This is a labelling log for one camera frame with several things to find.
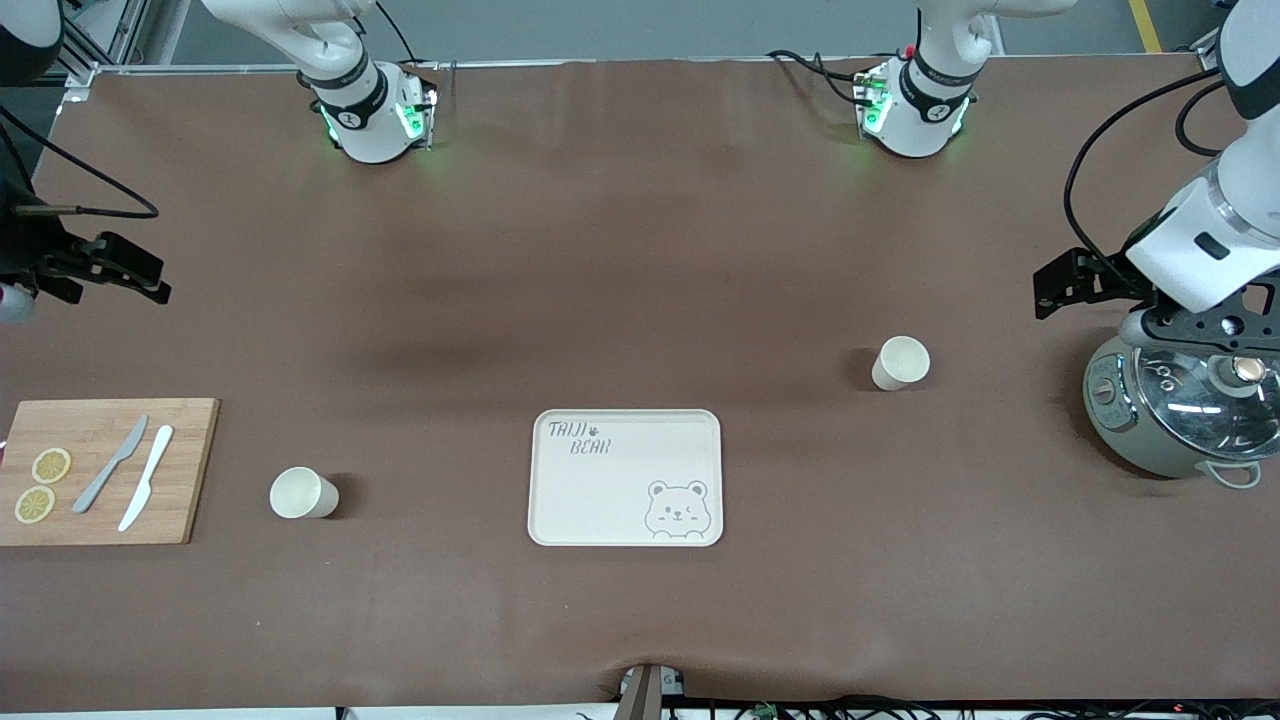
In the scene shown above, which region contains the glass pot lid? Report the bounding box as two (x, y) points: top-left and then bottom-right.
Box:
(1125, 345), (1280, 464)

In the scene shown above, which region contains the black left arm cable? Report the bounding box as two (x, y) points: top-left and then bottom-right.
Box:
(1062, 64), (1229, 283)

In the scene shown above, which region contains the grey plastic knife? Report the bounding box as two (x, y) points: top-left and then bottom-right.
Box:
(72, 414), (150, 515)

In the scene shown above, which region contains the brown table cover sheet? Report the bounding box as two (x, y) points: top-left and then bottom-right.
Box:
(0, 58), (1280, 713)

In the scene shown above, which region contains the white plastic knife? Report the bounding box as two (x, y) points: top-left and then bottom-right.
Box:
(118, 424), (175, 533)

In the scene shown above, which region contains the aluminium frame profile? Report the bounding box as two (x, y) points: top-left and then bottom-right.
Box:
(58, 0), (153, 93)

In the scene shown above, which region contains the black base cable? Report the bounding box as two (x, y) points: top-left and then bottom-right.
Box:
(374, 0), (443, 73)
(767, 49), (883, 107)

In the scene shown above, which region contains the white bear print tray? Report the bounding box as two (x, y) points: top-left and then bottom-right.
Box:
(527, 408), (724, 548)

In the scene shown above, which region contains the black right base cable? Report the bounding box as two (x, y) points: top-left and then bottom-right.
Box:
(374, 0), (443, 73)

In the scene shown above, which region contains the green electric cooking pot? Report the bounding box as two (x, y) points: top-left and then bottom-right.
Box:
(1083, 335), (1280, 491)

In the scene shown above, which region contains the white IKEA cup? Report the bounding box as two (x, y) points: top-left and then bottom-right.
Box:
(269, 466), (340, 520)
(871, 336), (931, 392)

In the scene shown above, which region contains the bamboo cutting board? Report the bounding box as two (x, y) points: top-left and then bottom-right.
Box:
(0, 398), (221, 547)

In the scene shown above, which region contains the grey table edge mount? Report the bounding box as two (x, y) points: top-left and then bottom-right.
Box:
(614, 662), (688, 720)

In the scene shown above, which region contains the black left base cable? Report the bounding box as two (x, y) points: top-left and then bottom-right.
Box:
(767, 49), (883, 107)

